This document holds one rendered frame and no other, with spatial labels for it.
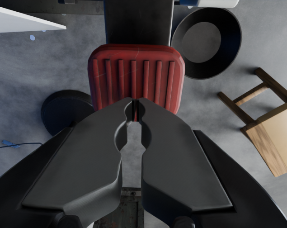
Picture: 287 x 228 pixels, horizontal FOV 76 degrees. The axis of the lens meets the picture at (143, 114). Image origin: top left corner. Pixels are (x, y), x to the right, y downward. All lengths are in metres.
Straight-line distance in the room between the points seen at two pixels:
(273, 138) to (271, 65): 0.40
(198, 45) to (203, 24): 0.09
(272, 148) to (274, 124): 0.12
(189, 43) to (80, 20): 0.49
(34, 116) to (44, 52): 0.39
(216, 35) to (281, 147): 0.54
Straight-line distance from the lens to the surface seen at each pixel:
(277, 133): 0.87
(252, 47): 1.04
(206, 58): 0.96
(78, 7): 0.89
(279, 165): 1.01
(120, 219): 1.43
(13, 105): 1.23
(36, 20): 0.74
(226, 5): 0.28
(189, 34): 0.92
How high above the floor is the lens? 0.88
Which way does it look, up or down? 59 degrees down
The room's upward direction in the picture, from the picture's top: 180 degrees clockwise
